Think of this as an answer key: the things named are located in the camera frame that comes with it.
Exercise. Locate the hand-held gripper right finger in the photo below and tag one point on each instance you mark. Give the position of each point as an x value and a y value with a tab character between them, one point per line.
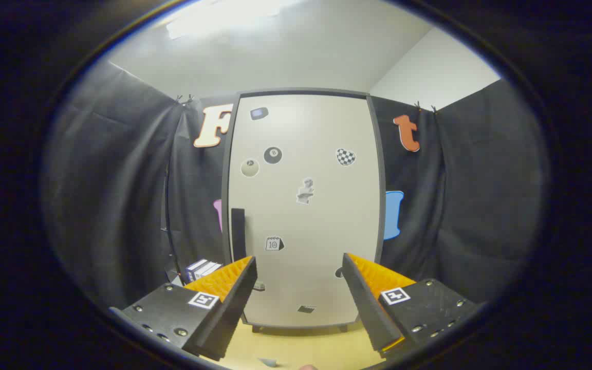
370	308

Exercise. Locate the dark blue book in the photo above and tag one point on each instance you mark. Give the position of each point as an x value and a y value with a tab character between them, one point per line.
189	272

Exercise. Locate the white cabinet door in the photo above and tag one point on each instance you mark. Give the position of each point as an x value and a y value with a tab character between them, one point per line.
316	231

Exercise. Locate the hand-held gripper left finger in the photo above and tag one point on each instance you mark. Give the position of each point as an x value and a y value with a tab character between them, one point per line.
224	318

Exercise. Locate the grey cabinet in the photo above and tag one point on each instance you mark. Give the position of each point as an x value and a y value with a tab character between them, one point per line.
301	91

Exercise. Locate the white blue book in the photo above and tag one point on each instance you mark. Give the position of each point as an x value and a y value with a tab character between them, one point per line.
202	270

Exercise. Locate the black backdrop cloth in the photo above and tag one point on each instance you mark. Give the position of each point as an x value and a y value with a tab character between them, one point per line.
111	180

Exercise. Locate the thin black pole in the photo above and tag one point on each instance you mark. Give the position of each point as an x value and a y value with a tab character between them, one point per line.
166	205

